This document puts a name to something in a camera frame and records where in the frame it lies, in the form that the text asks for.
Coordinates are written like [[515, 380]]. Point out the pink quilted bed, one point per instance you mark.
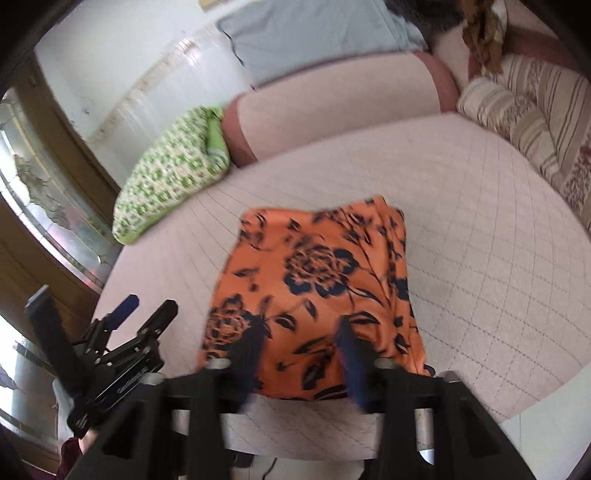
[[485, 230]]

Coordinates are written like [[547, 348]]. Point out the wooden door with glass panel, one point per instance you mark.
[[55, 198]]

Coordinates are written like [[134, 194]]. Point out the pink padded headboard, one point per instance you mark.
[[332, 106]]

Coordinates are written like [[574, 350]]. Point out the green patterned pillow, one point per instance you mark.
[[166, 175]]

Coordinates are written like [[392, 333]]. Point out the light blue cloth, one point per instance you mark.
[[314, 37]]

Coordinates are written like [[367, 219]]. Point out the brown yellow cloth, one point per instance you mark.
[[485, 27]]

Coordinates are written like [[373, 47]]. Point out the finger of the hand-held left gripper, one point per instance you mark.
[[159, 318], [124, 308]]

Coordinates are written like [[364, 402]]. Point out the orange floral garment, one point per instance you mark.
[[314, 277]]

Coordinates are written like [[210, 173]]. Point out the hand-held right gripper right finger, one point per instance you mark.
[[353, 364]]

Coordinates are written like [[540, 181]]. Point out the dark cloth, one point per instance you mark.
[[429, 16]]

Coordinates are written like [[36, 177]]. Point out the striped floral blanket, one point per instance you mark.
[[531, 110]]

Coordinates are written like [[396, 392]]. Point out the person's left forearm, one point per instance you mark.
[[74, 457]]

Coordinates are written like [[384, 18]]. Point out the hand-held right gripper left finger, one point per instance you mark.
[[251, 350]]

